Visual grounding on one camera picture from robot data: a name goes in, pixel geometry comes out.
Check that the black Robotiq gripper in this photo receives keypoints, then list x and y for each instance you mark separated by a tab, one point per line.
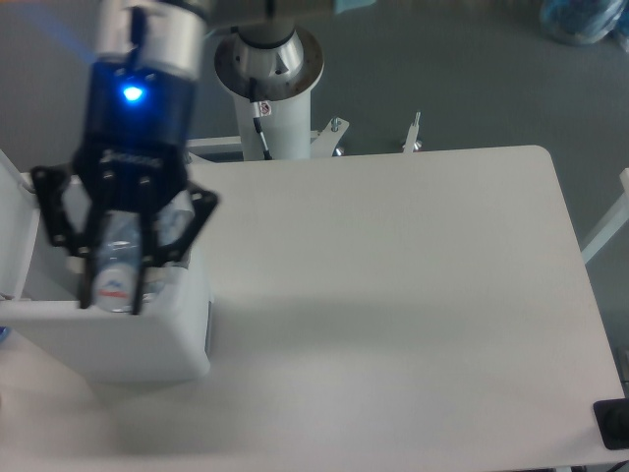
136	126

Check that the crushed clear plastic bottle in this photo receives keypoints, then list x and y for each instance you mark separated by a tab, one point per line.
119	257

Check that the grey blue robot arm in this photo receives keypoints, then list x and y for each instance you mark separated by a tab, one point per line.
168	36

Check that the white open trash can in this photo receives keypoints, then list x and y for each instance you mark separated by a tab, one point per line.
166	342

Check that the blue plastic bag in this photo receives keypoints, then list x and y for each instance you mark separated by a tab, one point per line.
580	23

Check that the black device at table edge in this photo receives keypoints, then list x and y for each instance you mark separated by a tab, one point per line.
612	420

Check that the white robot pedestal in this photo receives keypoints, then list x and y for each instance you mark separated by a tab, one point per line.
270	71

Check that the white pedestal foot frame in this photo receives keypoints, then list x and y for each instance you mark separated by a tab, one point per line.
266	146

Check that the white frame leg right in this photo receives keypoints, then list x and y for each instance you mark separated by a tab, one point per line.
611	222

